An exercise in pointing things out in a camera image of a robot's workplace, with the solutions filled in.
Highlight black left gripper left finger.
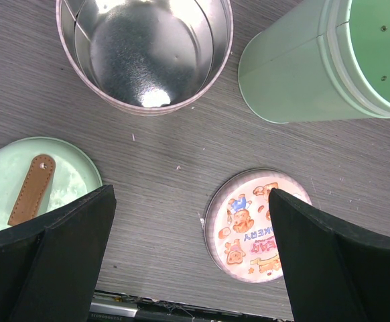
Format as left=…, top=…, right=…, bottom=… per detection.
left=0, top=184, right=117, bottom=321

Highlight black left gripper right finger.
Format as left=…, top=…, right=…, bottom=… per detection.
left=269, top=189, right=390, bottom=321

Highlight tall green canister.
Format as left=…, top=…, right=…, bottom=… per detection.
left=238, top=1, right=390, bottom=123

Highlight round silver tin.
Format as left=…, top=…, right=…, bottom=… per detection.
left=56, top=0, right=234, bottom=116

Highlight green canister lid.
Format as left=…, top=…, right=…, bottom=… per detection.
left=0, top=137, right=103, bottom=231

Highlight round bakery tin lid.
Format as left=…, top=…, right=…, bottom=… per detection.
left=204, top=168, right=311, bottom=283

